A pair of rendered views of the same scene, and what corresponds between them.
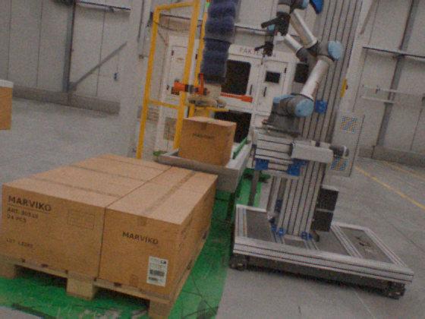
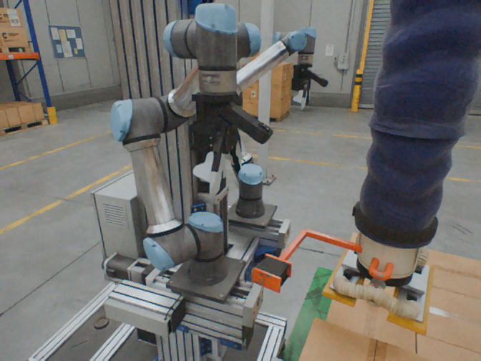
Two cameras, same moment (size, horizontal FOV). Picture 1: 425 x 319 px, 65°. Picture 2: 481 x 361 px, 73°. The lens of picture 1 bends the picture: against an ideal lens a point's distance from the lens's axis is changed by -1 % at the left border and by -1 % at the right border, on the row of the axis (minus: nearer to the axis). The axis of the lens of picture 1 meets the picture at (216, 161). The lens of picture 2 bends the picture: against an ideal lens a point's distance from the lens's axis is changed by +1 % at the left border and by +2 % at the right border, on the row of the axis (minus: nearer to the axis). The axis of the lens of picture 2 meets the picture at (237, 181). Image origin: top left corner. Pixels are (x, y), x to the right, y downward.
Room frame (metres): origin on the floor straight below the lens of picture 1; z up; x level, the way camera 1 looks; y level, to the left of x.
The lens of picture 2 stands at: (3.75, -0.03, 1.81)
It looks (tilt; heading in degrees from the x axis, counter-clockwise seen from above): 23 degrees down; 198
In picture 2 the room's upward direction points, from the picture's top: straight up
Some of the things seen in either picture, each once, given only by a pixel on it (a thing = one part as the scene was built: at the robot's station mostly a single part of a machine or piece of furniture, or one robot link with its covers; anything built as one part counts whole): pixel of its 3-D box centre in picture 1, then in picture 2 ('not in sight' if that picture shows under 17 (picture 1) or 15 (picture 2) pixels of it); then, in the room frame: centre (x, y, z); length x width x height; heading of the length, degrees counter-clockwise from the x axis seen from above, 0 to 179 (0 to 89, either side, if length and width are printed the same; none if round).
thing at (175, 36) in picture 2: not in sight; (195, 39); (3.07, -0.35, 1.82); 0.11 x 0.11 x 0.08; 58
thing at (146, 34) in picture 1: (145, 42); not in sight; (3.72, 0.96, 1.62); 0.20 x 0.05 x 0.30; 172
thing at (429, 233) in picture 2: (212, 77); (393, 218); (2.77, 0.15, 1.32); 0.23 x 0.23 x 0.04
